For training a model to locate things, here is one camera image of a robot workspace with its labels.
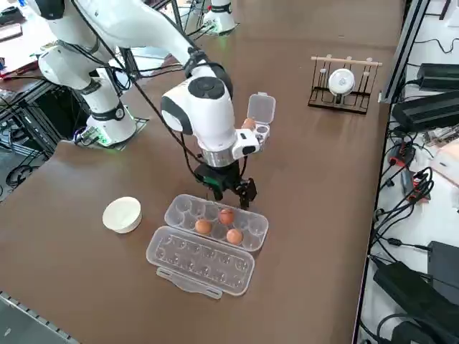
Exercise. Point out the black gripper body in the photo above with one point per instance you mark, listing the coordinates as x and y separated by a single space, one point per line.
224 177

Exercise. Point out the aluminium camera post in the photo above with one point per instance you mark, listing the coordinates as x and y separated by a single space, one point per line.
405 50

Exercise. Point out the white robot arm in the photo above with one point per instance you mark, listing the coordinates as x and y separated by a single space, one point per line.
208 118
220 14

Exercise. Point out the brown egg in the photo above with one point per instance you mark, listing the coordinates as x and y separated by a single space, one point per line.
248 123
234 236
203 226
226 216

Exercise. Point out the ribbed power adapter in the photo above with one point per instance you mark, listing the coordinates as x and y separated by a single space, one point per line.
426 111

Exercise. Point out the transparent four-slot egg tray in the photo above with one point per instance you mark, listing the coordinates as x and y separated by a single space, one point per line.
261 107

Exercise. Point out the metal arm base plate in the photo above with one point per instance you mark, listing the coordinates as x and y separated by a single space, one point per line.
140 125

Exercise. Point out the transparent twelve-slot egg tray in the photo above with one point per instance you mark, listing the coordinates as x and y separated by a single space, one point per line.
201 261

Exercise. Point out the white bowl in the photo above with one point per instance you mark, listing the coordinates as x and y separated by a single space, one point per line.
120 215

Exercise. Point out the red black connector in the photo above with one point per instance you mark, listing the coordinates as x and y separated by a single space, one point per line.
401 154
419 188

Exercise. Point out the black power adapter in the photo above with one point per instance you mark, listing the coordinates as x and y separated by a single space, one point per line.
439 75
412 304
444 272

